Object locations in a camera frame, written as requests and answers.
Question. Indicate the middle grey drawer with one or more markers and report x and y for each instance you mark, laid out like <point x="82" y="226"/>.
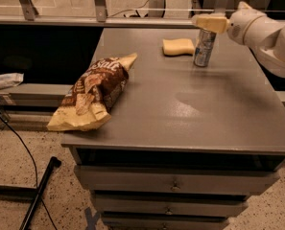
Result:
<point x="169" y="205"/>

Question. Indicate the bottom grey drawer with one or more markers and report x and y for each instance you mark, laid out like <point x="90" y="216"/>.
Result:
<point x="160" y="222"/>

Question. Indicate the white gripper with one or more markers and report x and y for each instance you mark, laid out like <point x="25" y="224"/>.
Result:
<point x="241" y="25"/>

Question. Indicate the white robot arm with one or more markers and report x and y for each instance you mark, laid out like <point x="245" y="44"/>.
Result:
<point x="253" y="28"/>

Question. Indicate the grey drawer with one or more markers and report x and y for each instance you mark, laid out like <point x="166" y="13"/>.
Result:
<point x="169" y="205"/>
<point x="179" y="181"/>
<point x="160" y="222"/>

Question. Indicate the yellow sponge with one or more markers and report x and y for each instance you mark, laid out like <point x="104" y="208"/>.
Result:
<point x="178" y="47"/>

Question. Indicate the silver blue redbull can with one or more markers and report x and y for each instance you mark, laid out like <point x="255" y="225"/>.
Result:
<point x="204" y="47"/>

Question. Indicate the white plastic packet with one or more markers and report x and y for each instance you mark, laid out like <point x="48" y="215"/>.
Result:
<point x="10" y="80"/>

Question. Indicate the grey drawer cabinet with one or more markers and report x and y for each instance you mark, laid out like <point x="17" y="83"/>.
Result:
<point x="175" y="115"/>

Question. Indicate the top grey drawer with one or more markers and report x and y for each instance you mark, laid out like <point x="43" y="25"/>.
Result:
<point x="179" y="181"/>

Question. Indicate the black stand leg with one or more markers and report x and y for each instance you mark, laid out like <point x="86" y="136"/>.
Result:
<point x="30" y="195"/>

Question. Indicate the metal railing frame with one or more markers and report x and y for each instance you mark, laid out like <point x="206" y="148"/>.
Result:
<point x="124" y="13"/>

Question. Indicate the brown chips bag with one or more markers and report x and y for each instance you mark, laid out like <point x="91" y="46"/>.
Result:
<point x="87" y="104"/>

